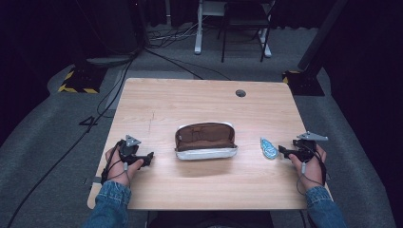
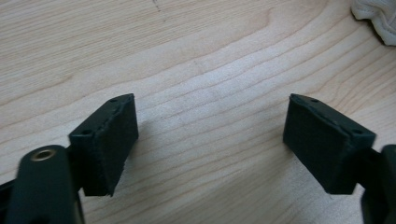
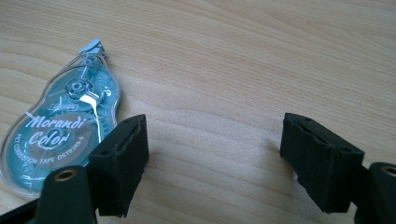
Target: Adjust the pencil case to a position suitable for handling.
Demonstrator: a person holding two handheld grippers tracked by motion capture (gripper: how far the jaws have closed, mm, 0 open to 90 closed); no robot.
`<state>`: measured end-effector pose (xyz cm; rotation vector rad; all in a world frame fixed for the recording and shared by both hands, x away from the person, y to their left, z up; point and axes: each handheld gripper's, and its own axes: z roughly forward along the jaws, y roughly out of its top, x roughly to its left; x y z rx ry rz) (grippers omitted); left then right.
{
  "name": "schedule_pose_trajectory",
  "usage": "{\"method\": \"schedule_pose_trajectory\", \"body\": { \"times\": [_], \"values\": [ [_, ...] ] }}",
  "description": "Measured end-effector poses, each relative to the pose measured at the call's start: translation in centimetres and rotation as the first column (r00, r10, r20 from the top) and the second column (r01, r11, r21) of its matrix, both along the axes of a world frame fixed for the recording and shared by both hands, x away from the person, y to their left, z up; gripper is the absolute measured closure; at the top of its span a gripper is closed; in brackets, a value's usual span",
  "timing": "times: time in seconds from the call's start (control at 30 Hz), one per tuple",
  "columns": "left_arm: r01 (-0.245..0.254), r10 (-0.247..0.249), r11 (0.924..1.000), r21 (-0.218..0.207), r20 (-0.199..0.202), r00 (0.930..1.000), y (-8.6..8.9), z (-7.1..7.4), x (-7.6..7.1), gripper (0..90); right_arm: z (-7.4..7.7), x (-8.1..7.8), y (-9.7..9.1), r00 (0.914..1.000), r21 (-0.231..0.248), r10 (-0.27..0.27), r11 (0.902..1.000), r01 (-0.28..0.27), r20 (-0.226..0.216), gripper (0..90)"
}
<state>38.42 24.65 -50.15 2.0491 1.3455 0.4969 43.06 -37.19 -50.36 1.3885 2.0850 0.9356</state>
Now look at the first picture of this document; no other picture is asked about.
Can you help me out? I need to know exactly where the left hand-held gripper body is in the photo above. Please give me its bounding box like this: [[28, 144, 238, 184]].
[[118, 134, 150, 168]]

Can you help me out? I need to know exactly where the right hand-held gripper cable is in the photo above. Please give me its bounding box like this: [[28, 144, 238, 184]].
[[295, 145, 328, 196]]

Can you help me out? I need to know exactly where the black stand base striped edge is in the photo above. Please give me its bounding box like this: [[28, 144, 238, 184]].
[[57, 63, 108, 95], [281, 68, 326, 97]]

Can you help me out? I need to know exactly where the open grey pouch brown lining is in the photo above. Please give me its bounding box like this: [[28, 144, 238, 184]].
[[174, 122, 240, 162]]

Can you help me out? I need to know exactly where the hand-held gripper cable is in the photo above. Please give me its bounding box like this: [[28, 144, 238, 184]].
[[100, 140, 131, 188], [295, 145, 328, 196]]

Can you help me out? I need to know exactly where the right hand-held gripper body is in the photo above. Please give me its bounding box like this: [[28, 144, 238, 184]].
[[292, 130, 329, 163]]

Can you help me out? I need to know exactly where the person's left hand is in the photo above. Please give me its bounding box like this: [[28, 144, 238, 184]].
[[105, 145, 144, 188]]

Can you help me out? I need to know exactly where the white desk frame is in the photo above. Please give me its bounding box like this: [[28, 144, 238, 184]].
[[193, 0, 274, 59]]

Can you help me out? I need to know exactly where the left hand-held gripper cable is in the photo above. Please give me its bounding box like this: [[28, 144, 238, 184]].
[[100, 140, 131, 188]]

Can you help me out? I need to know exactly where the blue and white patch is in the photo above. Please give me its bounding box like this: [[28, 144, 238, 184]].
[[259, 136, 279, 161]]

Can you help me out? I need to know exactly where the black chair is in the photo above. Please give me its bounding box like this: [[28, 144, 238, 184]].
[[217, 0, 276, 64]]

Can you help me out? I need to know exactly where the person's right hand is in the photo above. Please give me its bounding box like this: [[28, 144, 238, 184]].
[[288, 143, 328, 192]]

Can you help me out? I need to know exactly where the long black floor cable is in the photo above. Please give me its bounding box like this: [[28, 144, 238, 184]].
[[5, 55, 141, 228]]

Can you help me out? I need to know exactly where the black slanted stand pole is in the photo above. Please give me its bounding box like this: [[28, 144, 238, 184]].
[[297, 0, 350, 72]]

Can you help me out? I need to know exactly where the bundle of floor cables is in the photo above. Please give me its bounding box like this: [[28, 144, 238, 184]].
[[144, 18, 207, 50]]

